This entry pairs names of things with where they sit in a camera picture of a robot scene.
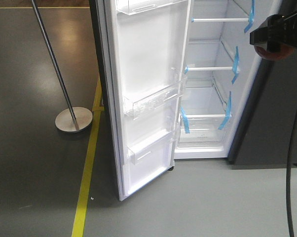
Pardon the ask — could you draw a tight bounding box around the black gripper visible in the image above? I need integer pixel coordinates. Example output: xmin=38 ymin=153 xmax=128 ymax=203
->
xmin=250 ymin=10 xmax=297 ymax=52

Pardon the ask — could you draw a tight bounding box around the red yellow apple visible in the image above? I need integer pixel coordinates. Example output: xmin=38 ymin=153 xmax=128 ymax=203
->
xmin=254 ymin=44 xmax=295 ymax=61

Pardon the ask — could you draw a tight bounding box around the grey fridge body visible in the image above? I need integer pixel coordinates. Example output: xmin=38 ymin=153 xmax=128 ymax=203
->
xmin=175 ymin=0 xmax=297 ymax=168

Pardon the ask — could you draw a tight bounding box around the clear fridge crisper drawer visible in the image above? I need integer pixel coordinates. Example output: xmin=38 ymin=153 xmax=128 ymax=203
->
xmin=178 ymin=115 xmax=227 ymax=149

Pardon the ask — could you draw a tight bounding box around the white fridge door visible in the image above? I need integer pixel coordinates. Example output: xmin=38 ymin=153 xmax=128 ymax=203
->
xmin=89 ymin=0 xmax=191 ymax=201

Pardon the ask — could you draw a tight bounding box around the clear door shelf bin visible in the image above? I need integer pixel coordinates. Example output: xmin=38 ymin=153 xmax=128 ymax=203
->
xmin=127 ymin=123 xmax=180 ymax=165
xmin=123 ymin=68 xmax=187 ymax=120

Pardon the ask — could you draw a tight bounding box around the silver sign stand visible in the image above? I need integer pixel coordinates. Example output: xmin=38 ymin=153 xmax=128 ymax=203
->
xmin=31 ymin=0 xmax=93 ymax=133

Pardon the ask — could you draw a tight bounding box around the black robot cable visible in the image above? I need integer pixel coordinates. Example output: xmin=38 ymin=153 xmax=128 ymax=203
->
xmin=285 ymin=71 xmax=297 ymax=237

